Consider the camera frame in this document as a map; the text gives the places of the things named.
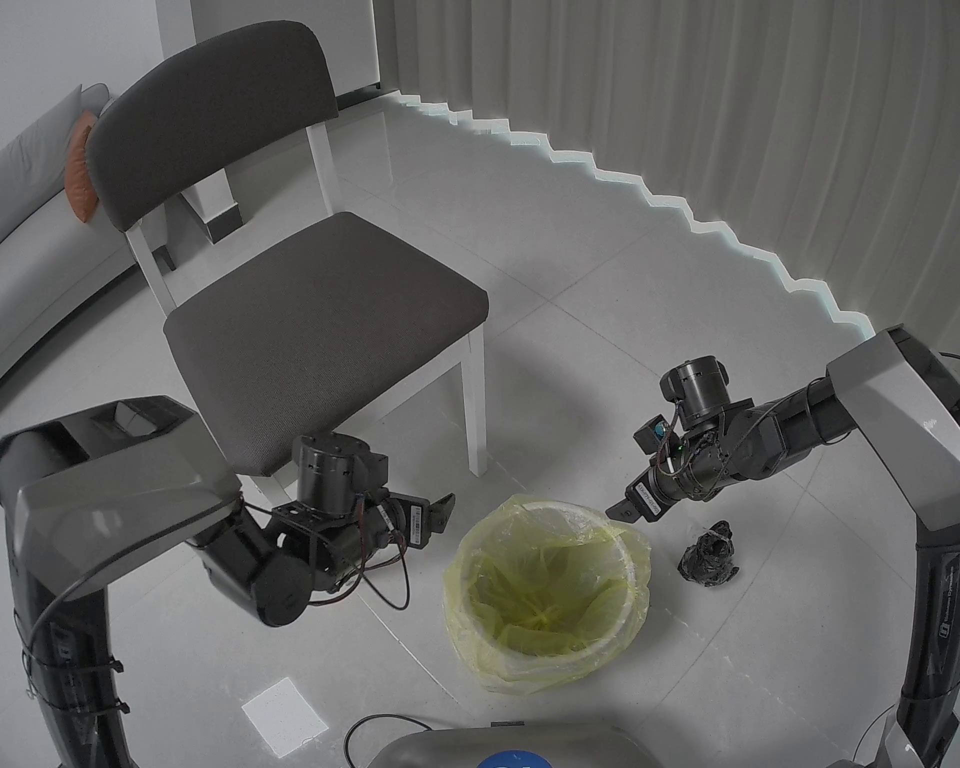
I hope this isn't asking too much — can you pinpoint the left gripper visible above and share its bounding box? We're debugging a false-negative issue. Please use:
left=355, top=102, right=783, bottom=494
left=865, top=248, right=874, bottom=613
left=370, top=492, right=457, bottom=555

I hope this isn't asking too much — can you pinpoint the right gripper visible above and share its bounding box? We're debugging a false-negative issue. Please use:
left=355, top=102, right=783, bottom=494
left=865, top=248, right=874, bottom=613
left=605, top=456, right=722, bottom=525

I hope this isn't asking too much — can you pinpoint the yellow plastic bag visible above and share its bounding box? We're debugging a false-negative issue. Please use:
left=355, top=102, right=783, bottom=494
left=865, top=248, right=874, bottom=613
left=442, top=493, right=652, bottom=697

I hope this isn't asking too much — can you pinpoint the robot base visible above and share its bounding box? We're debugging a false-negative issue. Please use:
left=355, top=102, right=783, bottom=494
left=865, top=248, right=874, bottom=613
left=372, top=721, right=665, bottom=768

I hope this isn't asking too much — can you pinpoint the crumpled black plastic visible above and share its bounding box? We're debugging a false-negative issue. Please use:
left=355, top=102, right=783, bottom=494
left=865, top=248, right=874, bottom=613
left=678, top=519, right=740, bottom=590

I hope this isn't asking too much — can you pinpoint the white trash bin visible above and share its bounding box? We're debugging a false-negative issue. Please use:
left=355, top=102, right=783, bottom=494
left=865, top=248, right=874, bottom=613
left=450, top=501, right=648, bottom=691

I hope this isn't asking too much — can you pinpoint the grey white-legged chair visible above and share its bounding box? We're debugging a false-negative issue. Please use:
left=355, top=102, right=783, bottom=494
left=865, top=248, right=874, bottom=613
left=87, top=20, right=491, bottom=519

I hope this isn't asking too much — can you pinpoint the beige curtain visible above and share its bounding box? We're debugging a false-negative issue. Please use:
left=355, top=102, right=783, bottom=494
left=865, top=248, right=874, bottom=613
left=372, top=0, right=960, bottom=391

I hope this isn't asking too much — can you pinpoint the pale grey sofa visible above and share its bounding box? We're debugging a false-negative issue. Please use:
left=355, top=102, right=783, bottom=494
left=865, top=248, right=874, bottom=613
left=0, top=82, right=162, bottom=387

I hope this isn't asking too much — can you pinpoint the orange cushion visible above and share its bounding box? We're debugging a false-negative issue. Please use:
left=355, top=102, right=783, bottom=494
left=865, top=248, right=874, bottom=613
left=63, top=111, right=100, bottom=225

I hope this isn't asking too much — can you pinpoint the grey cushion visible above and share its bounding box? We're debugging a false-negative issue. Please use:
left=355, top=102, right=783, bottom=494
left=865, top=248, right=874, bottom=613
left=0, top=82, right=85, bottom=243

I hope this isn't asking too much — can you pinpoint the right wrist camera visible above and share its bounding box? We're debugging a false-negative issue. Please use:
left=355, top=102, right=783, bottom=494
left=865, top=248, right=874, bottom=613
left=634, top=414, right=674, bottom=456

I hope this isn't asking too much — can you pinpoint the black cable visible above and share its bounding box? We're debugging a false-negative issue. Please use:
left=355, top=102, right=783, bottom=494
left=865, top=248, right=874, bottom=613
left=343, top=712, right=451, bottom=765

